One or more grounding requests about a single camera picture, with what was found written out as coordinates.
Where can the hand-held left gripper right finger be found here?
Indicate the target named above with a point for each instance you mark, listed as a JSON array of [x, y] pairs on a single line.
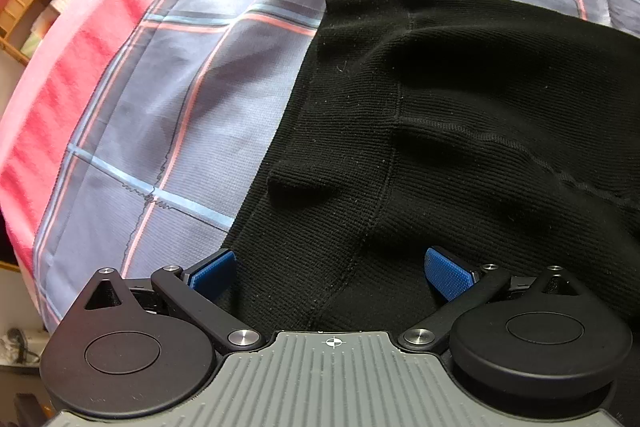
[[447, 277]]

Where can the black pants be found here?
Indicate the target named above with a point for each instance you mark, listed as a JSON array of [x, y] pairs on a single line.
[[450, 107]]

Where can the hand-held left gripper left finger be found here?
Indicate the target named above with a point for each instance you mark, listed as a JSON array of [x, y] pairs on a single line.
[[215, 274]]

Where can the pink red blanket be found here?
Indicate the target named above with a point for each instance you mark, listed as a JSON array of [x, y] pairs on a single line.
[[60, 82]]

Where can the plaid blue-grey bed sheet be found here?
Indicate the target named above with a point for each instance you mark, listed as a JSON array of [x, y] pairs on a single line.
[[200, 72]]

